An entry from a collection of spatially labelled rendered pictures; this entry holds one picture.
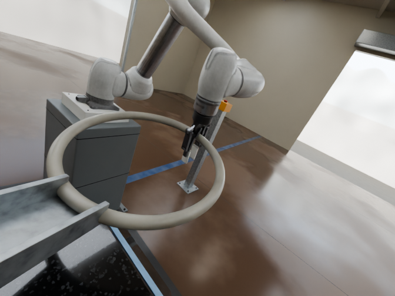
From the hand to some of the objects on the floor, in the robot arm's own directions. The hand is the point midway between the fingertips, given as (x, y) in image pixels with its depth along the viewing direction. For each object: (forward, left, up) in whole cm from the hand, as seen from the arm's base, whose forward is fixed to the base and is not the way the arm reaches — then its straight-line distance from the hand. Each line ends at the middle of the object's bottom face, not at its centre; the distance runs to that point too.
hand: (190, 154), depth 78 cm
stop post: (-42, +110, -91) cm, 149 cm away
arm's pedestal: (-74, +6, -96) cm, 121 cm away
